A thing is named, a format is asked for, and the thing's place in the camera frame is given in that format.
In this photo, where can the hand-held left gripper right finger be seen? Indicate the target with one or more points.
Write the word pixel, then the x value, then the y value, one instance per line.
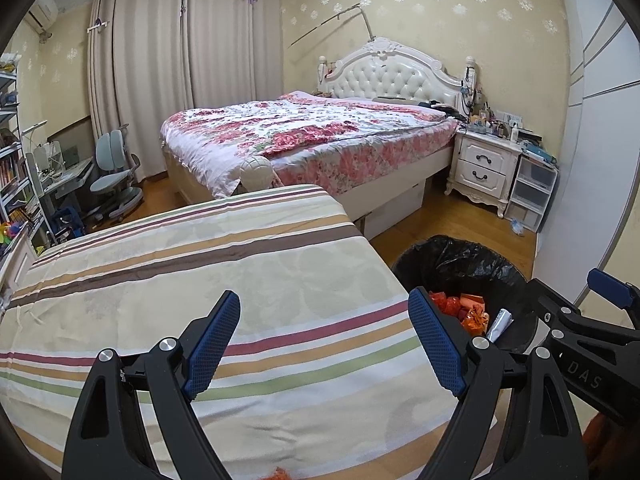
pixel 435 345

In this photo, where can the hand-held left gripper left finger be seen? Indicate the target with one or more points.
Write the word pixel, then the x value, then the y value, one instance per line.
pixel 212 345

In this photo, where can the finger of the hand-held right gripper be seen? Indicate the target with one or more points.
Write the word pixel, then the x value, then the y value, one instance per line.
pixel 550 305
pixel 607 287

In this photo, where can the small red foam fruit net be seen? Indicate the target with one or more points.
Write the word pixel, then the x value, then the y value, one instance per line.
pixel 444 304

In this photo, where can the orange wrapper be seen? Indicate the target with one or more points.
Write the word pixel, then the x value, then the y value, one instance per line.
pixel 475 317

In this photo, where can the silver white stick packet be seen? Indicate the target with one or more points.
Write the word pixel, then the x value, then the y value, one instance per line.
pixel 500 325

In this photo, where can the black bagged trash bin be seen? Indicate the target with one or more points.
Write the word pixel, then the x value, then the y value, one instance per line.
pixel 450 260

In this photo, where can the small white blue object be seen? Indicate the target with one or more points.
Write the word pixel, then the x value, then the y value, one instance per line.
pixel 516 226

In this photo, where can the plastic drawer unit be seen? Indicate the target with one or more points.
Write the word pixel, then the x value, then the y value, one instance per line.
pixel 532 190

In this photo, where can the white storage box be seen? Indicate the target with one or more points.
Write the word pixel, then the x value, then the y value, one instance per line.
pixel 395 207

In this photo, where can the white wardrobe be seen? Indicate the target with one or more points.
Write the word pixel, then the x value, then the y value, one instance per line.
pixel 600 135

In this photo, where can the white nightstand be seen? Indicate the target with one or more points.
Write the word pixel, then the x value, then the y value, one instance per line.
pixel 482 165

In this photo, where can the round white cushion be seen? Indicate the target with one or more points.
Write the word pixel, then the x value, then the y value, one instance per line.
pixel 256 172

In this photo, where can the pile of bedside items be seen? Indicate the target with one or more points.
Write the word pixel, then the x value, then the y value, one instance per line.
pixel 492 120

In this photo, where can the grey blue desk chair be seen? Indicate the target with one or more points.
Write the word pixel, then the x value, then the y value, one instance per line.
pixel 112 160

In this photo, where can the study desk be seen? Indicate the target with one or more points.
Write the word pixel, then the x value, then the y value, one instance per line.
pixel 65 175

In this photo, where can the pile of colourful toys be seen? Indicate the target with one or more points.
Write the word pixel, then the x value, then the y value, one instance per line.
pixel 12 232

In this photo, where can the floral quilt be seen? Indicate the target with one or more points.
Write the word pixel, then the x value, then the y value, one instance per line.
pixel 300 130

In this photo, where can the white bookshelf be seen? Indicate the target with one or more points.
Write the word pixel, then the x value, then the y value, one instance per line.
pixel 12 170

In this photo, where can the bed with floral quilt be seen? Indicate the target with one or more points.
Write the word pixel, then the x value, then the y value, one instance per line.
pixel 390 72

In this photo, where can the beige curtain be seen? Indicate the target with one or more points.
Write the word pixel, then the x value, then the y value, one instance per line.
pixel 140 70
pixel 235 40

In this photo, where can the white air conditioner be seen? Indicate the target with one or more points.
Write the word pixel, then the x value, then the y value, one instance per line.
pixel 42 10

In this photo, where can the white wooden bed rail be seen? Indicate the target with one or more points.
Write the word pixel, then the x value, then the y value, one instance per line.
pixel 17 265

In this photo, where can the wall mounted rod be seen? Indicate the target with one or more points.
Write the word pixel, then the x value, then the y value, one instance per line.
pixel 367 25

